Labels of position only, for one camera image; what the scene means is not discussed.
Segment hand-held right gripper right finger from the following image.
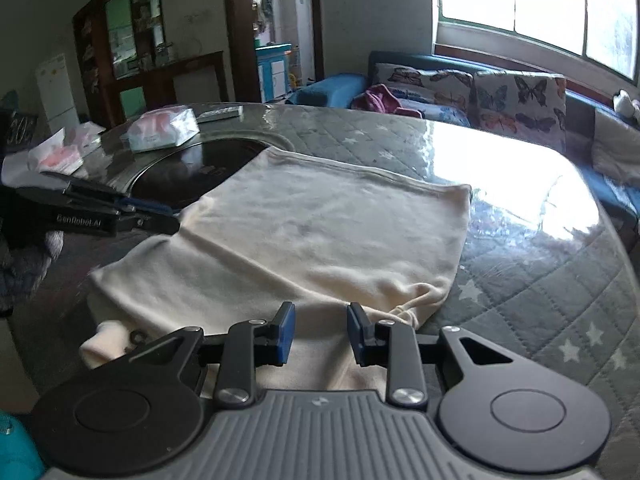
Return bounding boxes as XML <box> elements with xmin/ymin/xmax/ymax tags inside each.
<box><xmin>346</xmin><ymin>301</ymin><xmax>518</xmax><ymax>407</ymax></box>

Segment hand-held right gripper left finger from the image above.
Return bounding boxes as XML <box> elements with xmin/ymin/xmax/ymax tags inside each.
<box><xmin>100</xmin><ymin>301</ymin><xmax>297</xmax><ymax>408</ymax></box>

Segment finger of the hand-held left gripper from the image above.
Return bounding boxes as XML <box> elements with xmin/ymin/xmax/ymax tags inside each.
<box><xmin>41</xmin><ymin>170</ymin><xmax>176</xmax><ymax>213</ymax></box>
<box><xmin>114</xmin><ymin>209</ymin><xmax>182</xmax><ymax>237</ymax></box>

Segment cream sweatshirt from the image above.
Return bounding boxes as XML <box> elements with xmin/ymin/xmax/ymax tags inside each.
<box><xmin>80</xmin><ymin>149</ymin><xmax>473</xmax><ymax>391</ymax></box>

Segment round black induction cooker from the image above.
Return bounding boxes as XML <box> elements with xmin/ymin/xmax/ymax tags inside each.
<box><xmin>120</xmin><ymin>137</ymin><xmax>296</xmax><ymax>211</ymax></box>

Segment crumpled white pink packet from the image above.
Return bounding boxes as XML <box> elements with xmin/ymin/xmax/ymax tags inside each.
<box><xmin>27</xmin><ymin>126</ymin><xmax>103</xmax><ymax>172</ymax></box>

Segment white pink tissue pack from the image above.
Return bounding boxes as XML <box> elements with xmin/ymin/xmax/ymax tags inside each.
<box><xmin>125</xmin><ymin>106</ymin><xmax>202</xmax><ymax>153</ymax></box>

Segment black board with white lettering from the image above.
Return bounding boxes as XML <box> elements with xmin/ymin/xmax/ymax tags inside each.
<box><xmin>0</xmin><ymin>109</ymin><xmax>40</xmax><ymax>161</ymax></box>

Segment grey remote control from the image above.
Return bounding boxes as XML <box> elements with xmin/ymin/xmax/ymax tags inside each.
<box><xmin>196</xmin><ymin>106</ymin><xmax>244</xmax><ymax>122</ymax></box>

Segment white fridge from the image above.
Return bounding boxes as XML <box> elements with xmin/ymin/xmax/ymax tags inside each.
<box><xmin>35</xmin><ymin>52</ymin><xmax>80</xmax><ymax>128</ymax></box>

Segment dark wooden sideboard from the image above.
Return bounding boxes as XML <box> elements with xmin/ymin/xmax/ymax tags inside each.
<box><xmin>107</xmin><ymin>50</ymin><xmax>230</xmax><ymax>128</ymax></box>

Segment grey quilted star tablecloth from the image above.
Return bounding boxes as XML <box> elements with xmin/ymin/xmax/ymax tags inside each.
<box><xmin>0</xmin><ymin>102</ymin><xmax>640</xmax><ymax>480</ymax></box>

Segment tall wooden display cabinet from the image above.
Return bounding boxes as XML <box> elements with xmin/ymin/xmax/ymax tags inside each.
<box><xmin>72</xmin><ymin>0</ymin><xmax>173</xmax><ymax>121</ymax></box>

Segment small blue cabinet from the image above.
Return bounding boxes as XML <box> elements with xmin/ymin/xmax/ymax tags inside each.
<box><xmin>254</xmin><ymin>42</ymin><xmax>293</xmax><ymax>102</ymax></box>

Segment blue sofa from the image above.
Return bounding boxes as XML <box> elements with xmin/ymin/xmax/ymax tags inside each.
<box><xmin>287</xmin><ymin>50</ymin><xmax>640</xmax><ymax>241</ymax></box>

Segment teal object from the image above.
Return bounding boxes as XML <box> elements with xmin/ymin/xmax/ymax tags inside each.
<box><xmin>0</xmin><ymin>410</ymin><xmax>47</xmax><ymax>480</ymax></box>

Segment magenta cloth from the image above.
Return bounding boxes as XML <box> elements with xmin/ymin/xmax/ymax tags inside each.
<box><xmin>351</xmin><ymin>84</ymin><xmax>413</xmax><ymax>117</ymax></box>

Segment long butterfly print pillow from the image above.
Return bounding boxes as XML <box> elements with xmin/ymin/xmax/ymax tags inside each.
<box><xmin>372</xmin><ymin>62</ymin><xmax>476</xmax><ymax>126</ymax></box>

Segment square butterfly print pillow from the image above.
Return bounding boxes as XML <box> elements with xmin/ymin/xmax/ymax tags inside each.
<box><xmin>472</xmin><ymin>70</ymin><xmax>568</xmax><ymax>153</ymax></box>

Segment grey pillow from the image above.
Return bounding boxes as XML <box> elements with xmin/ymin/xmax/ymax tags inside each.
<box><xmin>591</xmin><ymin>107</ymin><xmax>640</xmax><ymax>186</ymax></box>

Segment panda plush toy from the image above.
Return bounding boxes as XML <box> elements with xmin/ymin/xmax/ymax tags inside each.
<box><xmin>614</xmin><ymin>89</ymin><xmax>640</xmax><ymax>121</ymax></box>

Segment window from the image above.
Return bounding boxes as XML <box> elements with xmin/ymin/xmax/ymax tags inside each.
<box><xmin>432</xmin><ymin>0</ymin><xmax>640</xmax><ymax>81</ymax></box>

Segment dark wooden door frame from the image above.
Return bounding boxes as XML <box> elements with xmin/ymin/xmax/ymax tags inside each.
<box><xmin>222</xmin><ymin>0</ymin><xmax>326</xmax><ymax>103</ymax></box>

